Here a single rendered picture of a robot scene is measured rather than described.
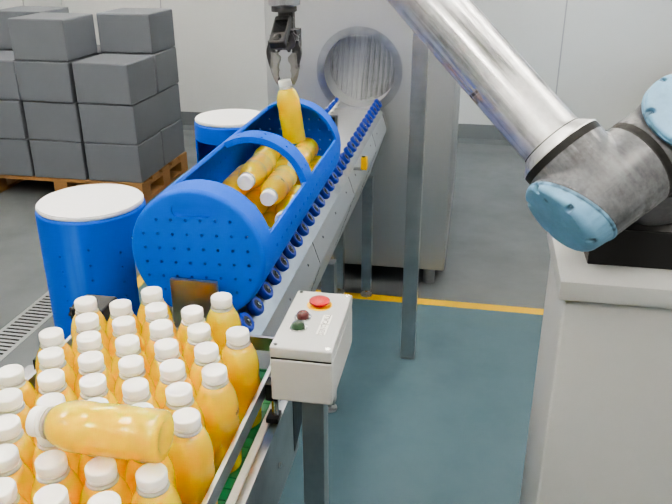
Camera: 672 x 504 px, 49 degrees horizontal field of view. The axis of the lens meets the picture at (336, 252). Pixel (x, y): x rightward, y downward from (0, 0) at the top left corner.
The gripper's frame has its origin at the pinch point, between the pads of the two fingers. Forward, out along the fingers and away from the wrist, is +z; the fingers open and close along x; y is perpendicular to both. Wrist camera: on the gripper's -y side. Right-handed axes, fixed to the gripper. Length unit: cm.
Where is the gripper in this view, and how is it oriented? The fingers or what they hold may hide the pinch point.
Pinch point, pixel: (285, 80)
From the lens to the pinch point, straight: 215.3
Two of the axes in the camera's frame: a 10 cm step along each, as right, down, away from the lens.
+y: 1.8, -3.9, 9.0
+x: -9.8, -0.6, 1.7
